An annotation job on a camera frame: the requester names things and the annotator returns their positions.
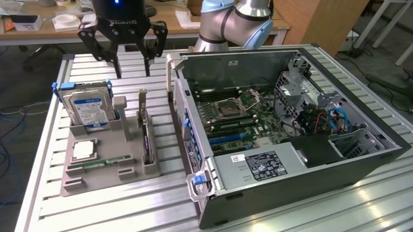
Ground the white table frame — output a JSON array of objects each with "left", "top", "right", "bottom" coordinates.
[{"left": 353, "top": 0, "right": 413, "bottom": 66}]

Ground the blue expansion slot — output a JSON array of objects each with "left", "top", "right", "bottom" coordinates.
[{"left": 208, "top": 134, "right": 244, "bottom": 145}]

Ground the wooden cabinet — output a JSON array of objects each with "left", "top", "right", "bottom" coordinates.
[{"left": 274, "top": 0, "right": 370, "bottom": 56}]

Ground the brown cardboard box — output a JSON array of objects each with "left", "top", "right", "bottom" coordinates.
[{"left": 187, "top": 0, "right": 204, "bottom": 16}]

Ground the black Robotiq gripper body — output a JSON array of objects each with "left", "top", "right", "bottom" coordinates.
[{"left": 92, "top": 0, "right": 152, "bottom": 47}]

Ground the white paper stack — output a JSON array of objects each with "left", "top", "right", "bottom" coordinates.
[{"left": 175, "top": 9, "right": 203, "bottom": 29}]

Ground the grey plastic parts rack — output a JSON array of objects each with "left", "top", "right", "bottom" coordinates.
[{"left": 58, "top": 95, "right": 161, "bottom": 198}]

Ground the black Nvidia graphics card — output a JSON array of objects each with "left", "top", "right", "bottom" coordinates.
[{"left": 135, "top": 88, "right": 156, "bottom": 167}]

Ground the green loose RAM stick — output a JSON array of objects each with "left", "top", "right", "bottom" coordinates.
[{"left": 66, "top": 154, "right": 133, "bottom": 170}]

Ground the grey cable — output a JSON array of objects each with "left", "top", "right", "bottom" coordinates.
[{"left": 0, "top": 101, "right": 53, "bottom": 116}]

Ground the green motherboard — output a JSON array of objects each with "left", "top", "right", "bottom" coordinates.
[{"left": 192, "top": 87, "right": 291, "bottom": 155}]

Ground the hard disk in blue caddy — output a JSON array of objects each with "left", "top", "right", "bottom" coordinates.
[{"left": 50, "top": 78, "right": 113, "bottom": 132}]

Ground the white round holder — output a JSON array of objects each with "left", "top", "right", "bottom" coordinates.
[{"left": 52, "top": 14, "right": 84, "bottom": 33}]

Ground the silver CPU chip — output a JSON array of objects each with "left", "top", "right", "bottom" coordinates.
[{"left": 70, "top": 141, "right": 97, "bottom": 160}]

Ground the wooden desk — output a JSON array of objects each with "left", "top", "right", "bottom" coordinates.
[{"left": 0, "top": 0, "right": 291, "bottom": 47}]

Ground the installed RAM stick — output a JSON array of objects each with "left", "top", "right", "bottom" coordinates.
[{"left": 211, "top": 117, "right": 256, "bottom": 131}]

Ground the black stand foot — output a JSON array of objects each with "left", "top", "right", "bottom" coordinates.
[{"left": 365, "top": 73, "right": 413, "bottom": 95}]

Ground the metal socket cover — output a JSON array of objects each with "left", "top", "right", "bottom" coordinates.
[{"left": 236, "top": 88, "right": 262, "bottom": 112}]

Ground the CPU socket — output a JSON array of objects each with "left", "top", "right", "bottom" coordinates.
[{"left": 215, "top": 98, "right": 243, "bottom": 117}]

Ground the grey power supply unit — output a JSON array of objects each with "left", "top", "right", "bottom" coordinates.
[{"left": 212, "top": 141, "right": 310, "bottom": 190}]

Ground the metal disk bay cage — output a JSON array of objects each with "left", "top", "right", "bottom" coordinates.
[{"left": 274, "top": 70, "right": 323, "bottom": 121}]

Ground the small white labelled box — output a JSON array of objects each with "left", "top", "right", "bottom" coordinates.
[{"left": 80, "top": 13, "right": 97, "bottom": 25}]

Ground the grey plastic disk bay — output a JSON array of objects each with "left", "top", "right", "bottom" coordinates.
[{"left": 327, "top": 127, "right": 385, "bottom": 160}]

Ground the blue cable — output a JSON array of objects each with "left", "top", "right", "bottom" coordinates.
[{"left": 0, "top": 115, "right": 25, "bottom": 206}]

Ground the white box with black lid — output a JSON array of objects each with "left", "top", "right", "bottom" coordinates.
[{"left": 8, "top": 14, "right": 44, "bottom": 32}]

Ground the blue data wire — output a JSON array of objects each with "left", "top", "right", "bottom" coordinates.
[{"left": 326, "top": 107, "right": 353, "bottom": 134}]

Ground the black open PC case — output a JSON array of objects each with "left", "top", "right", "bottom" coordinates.
[{"left": 164, "top": 47, "right": 413, "bottom": 230}]

